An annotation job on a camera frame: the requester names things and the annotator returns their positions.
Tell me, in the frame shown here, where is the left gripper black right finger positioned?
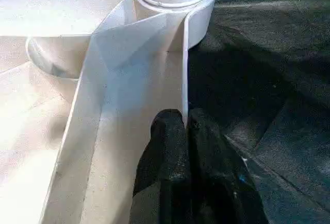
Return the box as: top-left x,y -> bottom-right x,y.
186,109 -> 271,224

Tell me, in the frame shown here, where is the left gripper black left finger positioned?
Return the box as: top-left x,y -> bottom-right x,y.
132,107 -> 193,224

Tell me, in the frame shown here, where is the white plastic table top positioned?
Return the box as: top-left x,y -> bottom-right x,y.
0,0 -> 219,224

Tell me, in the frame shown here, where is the black mat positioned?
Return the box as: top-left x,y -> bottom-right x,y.
187,0 -> 330,224

